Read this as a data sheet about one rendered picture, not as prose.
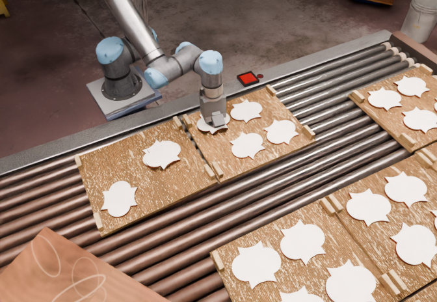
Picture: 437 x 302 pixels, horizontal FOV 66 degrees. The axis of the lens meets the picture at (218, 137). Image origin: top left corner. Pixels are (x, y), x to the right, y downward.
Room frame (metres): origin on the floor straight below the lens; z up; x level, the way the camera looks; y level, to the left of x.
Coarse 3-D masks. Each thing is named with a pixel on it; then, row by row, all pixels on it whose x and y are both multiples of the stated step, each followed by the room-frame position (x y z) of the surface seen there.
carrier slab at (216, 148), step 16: (256, 96) 1.08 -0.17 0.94; (272, 112) 0.98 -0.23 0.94; (288, 112) 0.98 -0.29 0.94; (192, 128) 0.90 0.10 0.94; (240, 128) 0.89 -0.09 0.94; (256, 128) 0.89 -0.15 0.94; (208, 144) 0.82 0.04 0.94; (224, 144) 0.81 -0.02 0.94; (272, 144) 0.81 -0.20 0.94; (304, 144) 0.80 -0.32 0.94; (208, 160) 0.74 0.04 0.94; (224, 160) 0.74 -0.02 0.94; (240, 160) 0.74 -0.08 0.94; (256, 160) 0.74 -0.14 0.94; (272, 160) 0.74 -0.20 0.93; (224, 176) 0.67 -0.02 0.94
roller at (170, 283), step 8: (200, 264) 0.37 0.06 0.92; (208, 264) 0.37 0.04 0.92; (184, 272) 0.35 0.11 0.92; (192, 272) 0.35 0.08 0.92; (200, 272) 0.35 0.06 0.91; (208, 272) 0.35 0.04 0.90; (168, 280) 0.33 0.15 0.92; (176, 280) 0.33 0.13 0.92; (184, 280) 0.33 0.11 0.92; (192, 280) 0.33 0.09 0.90; (152, 288) 0.31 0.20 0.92; (160, 288) 0.31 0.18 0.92; (168, 288) 0.31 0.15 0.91; (176, 288) 0.31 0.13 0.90
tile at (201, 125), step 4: (200, 116) 0.95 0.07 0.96; (228, 116) 0.94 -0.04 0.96; (200, 120) 0.92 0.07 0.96; (228, 120) 0.92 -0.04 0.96; (200, 124) 0.90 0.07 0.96; (204, 124) 0.90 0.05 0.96; (208, 124) 0.90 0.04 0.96; (200, 128) 0.88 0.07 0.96; (204, 128) 0.88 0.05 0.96; (208, 128) 0.88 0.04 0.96; (212, 128) 0.88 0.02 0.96; (216, 128) 0.88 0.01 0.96; (220, 128) 0.88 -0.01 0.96; (224, 128) 0.88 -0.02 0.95; (212, 132) 0.86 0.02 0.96
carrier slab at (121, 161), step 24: (120, 144) 0.83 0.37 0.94; (144, 144) 0.82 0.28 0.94; (192, 144) 0.82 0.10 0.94; (96, 168) 0.72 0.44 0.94; (120, 168) 0.72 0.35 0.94; (144, 168) 0.71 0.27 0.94; (168, 168) 0.71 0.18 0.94; (192, 168) 0.71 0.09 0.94; (96, 192) 0.62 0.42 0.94; (144, 192) 0.61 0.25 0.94; (168, 192) 0.61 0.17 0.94; (192, 192) 0.61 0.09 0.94; (144, 216) 0.53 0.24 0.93
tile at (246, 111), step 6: (246, 102) 1.03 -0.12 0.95; (252, 102) 1.03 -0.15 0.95; (234, 108) 1.00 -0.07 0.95; (240, 108) 1.00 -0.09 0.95; (246, 108) 1.00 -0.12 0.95; (252, 108) 0.99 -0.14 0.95; (258, 108) 0.99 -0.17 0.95; (234, 114) 0.96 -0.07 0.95; (240, 114) 0.96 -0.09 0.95; (246, 114) 0.96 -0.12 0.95; (252, 114) 0.96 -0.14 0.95; (258, 114) 0.96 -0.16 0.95; (240, 120) 0.93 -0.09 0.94; (246, 120) 0.93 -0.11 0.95
